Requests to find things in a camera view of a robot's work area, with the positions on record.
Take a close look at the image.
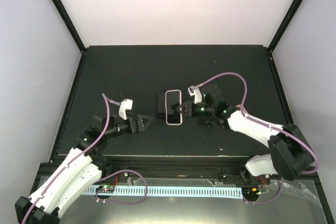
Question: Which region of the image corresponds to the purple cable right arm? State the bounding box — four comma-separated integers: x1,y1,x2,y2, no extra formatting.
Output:
194,72,321,206

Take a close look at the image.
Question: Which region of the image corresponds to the white slotted cable duct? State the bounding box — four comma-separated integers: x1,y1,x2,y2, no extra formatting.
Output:
82,185,243,199

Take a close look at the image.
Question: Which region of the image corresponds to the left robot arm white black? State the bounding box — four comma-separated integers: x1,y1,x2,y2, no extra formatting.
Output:
15,106,154,223

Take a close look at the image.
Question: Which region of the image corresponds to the right circuit board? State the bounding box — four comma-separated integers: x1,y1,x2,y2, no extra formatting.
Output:
241,187,269,196

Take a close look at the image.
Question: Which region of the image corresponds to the circuit board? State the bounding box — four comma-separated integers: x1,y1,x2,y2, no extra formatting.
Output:
96,185,114,194
241,187,269,196

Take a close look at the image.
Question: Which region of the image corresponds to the black phone with dual camera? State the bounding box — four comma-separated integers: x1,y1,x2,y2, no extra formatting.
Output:
156,91,166,119

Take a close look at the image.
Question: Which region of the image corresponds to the left circuit board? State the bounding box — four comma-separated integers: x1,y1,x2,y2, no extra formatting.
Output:
96,185,114,194

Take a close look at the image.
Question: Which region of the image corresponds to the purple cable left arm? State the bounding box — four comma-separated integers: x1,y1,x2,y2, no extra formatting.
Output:
20,93,148,224

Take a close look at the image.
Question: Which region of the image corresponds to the black frame post right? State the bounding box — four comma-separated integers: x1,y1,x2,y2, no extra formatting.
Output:
268,0,303,53

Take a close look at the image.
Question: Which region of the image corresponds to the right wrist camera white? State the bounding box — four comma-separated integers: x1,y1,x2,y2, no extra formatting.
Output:
187,86,203,104

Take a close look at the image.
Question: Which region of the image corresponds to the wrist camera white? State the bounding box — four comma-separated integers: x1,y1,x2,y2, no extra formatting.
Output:
187,86,203,104
118,99,133,120

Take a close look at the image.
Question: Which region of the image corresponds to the black frame post left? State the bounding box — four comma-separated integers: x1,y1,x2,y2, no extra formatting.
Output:
51,0,86,53

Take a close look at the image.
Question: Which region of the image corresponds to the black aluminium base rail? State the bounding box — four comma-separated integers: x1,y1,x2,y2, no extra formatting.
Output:
39,155,318,183

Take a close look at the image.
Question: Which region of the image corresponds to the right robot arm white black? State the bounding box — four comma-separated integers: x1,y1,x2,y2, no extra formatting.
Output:
175,85,316,184

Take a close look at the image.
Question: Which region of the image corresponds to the black frame post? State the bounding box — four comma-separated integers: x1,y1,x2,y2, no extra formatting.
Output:
51,0,86,53
268,0,303,53

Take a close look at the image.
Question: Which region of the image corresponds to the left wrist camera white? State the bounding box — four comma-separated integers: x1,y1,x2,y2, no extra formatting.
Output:
118,99,133,120

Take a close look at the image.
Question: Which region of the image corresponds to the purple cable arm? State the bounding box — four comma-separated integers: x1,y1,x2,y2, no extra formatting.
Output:
194,72,321,206
20,93,148,224

